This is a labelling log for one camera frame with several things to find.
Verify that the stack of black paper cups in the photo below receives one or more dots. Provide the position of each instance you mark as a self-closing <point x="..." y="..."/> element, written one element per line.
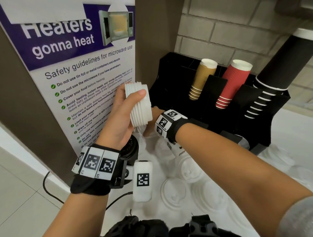
<point x="286" y="66"/>

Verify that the grey wall-mounted appliance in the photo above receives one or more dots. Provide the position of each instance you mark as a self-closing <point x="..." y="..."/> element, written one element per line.
<point x="293" y="7"/>

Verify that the microwave safety poster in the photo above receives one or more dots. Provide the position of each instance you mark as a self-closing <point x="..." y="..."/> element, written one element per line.
<point x="61" y="85"/>

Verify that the stack of black lids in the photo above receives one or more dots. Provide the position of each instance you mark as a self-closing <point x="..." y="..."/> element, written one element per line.
<point x="130" y="149"/>

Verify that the person's left hand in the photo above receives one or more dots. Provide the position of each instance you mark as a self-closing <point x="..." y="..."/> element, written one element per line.
<point x="115" y="127"/>

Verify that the black cup holder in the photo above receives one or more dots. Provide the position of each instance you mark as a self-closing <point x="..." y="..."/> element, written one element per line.
<point x="176" y="85"/>

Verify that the stack of large white lids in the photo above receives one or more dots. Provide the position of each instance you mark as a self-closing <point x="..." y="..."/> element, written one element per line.
<point x="141" y="110"/>

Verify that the person's right forearm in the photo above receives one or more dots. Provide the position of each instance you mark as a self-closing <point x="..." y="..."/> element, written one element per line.
<point x="232" y="171"/>

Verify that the black left wrist marker band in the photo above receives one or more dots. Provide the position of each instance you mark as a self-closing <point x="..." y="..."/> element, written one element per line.
<point x="88" y="186"/>

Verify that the black wrist marker band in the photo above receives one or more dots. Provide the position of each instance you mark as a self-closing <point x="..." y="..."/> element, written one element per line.
<point x="88" y="186"/>
<point x="178" y="127"/>

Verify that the stack of red paper cups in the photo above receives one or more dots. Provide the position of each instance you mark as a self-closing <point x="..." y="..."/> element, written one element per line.
<point x="233" y="83"/>

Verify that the stack of gold paper cups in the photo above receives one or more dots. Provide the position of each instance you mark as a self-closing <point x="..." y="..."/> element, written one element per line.
<point x="201" y="78"/>

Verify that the black right wrist marker band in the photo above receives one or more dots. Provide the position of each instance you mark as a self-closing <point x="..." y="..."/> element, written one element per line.
<point x="178" y="127"/>

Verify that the grey sleeve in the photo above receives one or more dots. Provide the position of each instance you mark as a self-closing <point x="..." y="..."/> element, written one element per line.
<point x="298" y="219"/>

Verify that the black chest harness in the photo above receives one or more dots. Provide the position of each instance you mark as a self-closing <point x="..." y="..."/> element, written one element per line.
<point x="151" y="229"/>

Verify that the person's left forearm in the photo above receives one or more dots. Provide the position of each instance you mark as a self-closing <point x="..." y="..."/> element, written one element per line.
<point x="75" y="217"/>

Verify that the person's right hand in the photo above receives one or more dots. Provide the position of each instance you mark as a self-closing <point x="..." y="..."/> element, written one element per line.
<point x="154" y="122"/>

